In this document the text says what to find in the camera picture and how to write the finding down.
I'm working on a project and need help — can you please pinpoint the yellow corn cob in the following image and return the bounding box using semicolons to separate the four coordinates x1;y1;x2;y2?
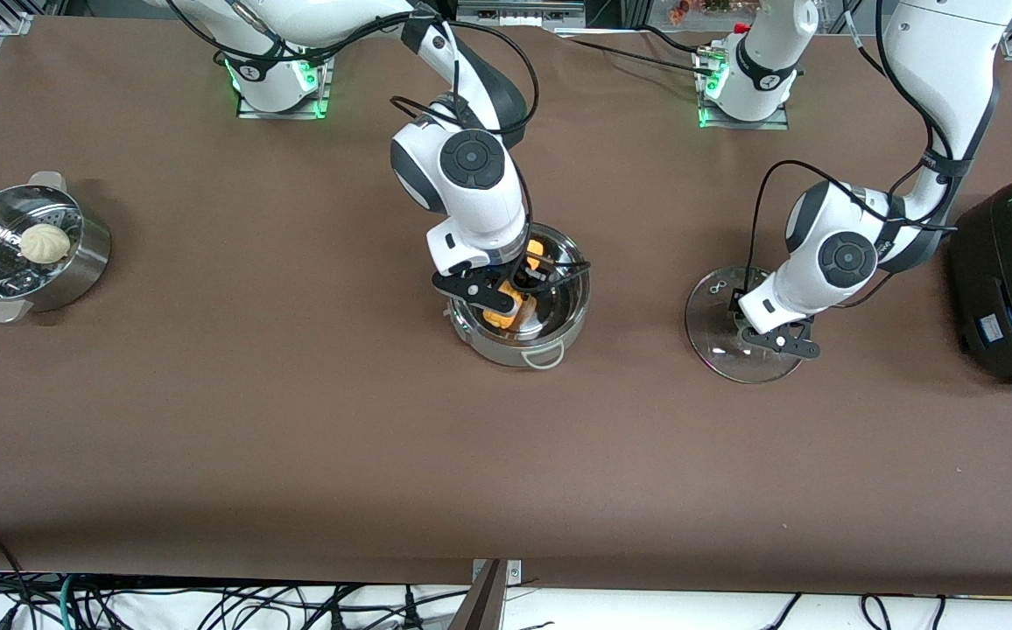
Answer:
480;239;549;332

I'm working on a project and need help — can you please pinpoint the glass pot lid with knob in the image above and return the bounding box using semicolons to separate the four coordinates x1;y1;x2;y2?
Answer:
685;264;811;385

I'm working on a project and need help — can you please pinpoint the stainless steel steamer pot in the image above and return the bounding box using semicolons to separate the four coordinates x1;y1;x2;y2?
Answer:
0;171;113;325

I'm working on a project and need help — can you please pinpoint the brown table cover sheet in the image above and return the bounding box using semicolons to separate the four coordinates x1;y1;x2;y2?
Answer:
0;16;1012;598

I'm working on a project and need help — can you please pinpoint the grey metal background device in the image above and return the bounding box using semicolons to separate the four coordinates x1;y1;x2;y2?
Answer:
456;0;587;29

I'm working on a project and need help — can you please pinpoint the dark beam under table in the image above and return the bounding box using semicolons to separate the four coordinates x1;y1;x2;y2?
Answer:
447;560;507;630

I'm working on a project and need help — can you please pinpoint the white steamed bun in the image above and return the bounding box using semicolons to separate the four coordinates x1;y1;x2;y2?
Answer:
19;223;72;265

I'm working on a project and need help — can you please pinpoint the stainless steel pot with handles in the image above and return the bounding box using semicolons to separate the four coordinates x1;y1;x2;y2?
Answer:
447;223;593;371

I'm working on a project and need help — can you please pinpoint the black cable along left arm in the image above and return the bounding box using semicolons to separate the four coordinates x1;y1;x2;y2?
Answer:
744;0;1001;294

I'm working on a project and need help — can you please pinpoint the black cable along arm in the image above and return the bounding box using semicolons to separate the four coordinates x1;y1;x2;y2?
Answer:
744;0;1001;294
165;0;594;285

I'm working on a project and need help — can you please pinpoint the black cable along right arm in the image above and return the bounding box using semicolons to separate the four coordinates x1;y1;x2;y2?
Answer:
165;0;594;285

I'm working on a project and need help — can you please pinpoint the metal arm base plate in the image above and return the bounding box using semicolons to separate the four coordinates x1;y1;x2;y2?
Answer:
236;61;333;120
697;92;791;132

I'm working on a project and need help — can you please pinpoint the metal table edge bracket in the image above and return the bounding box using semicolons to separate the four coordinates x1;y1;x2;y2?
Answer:
472;558;524;585

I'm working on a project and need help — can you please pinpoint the green cable under table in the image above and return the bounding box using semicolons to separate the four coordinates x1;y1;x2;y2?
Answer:
54;576;80;630

